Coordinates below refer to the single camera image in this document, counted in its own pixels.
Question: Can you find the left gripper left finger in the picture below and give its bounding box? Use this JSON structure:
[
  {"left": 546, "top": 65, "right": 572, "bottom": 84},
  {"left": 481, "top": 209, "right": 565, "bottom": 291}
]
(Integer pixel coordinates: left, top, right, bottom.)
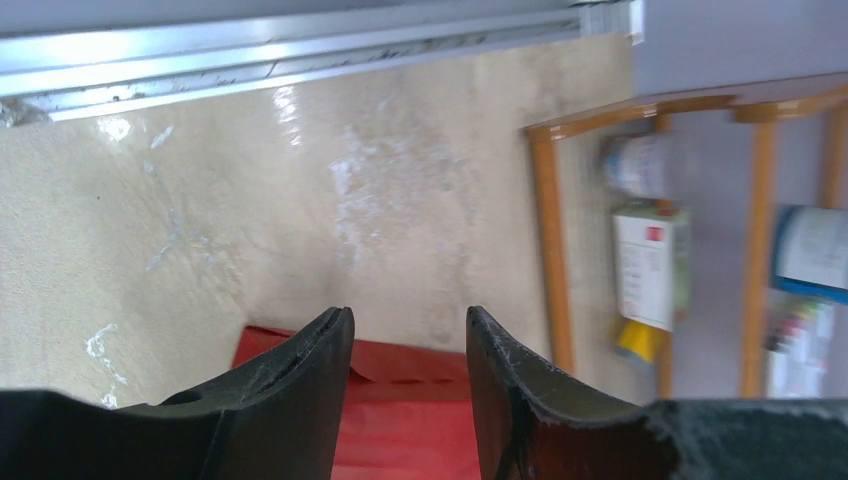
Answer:
[{"left": 1, "top": 307, "right": 355, "bottom": 479}]

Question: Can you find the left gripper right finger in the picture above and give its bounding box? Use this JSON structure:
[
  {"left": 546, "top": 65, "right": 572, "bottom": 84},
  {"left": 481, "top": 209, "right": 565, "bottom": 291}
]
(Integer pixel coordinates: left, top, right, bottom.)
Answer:
[{"left": 466, "top": 306, "right": 847, "bottom": 479}]

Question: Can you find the red paper bag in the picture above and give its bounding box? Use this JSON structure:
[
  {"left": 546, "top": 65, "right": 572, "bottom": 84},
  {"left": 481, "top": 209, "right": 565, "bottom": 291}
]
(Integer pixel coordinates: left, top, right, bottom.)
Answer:
[{"left": 231, "top": 324, "right": 485, "bottom": 480}]

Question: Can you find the yellow green cube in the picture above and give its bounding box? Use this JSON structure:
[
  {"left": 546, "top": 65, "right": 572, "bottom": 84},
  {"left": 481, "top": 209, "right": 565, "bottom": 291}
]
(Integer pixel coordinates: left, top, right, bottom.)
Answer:
[{"left": 615, "top": 319, "right": 668, "bottom": 366}]

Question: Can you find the white small box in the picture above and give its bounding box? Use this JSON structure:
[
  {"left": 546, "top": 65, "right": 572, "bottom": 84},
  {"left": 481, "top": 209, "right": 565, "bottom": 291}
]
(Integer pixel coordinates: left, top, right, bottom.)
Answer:
[{"left": 612, "top": 204, "right": 691, "bottom": 332}]

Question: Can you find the pack of coloured markers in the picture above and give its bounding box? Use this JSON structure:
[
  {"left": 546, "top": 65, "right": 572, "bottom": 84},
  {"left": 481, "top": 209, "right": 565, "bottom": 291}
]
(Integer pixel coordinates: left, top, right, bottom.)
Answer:
[{"left": 764, "top": 294, "right": 836, "bottom": 399}]

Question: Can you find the small clear jar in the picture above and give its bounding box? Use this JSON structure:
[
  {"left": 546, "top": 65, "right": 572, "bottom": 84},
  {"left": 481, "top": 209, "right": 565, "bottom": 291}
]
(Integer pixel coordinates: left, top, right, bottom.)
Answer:
[{"left": 600, "top": 131, "right": 696, "bottom": 201}]

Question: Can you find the blue lidded jar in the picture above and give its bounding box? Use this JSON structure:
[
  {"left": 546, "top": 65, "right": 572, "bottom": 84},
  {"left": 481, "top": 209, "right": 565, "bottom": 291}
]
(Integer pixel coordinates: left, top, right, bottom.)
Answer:
[{"left": 769, "top": 205, "right": 847, "bottom": 305}]

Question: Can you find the wooden shelf rack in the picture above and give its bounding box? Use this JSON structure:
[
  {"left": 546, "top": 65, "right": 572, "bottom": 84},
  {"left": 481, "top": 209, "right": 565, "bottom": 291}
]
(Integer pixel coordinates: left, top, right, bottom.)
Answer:
[{"left": 524, "top": 72, "right": 847, "bottom": 398}]

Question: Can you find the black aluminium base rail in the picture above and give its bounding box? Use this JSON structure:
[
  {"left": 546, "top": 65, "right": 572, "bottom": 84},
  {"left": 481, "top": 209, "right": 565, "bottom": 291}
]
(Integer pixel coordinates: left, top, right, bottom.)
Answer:
[{"left": 1, "top": 1, "right": 645, "bottom": 128}]

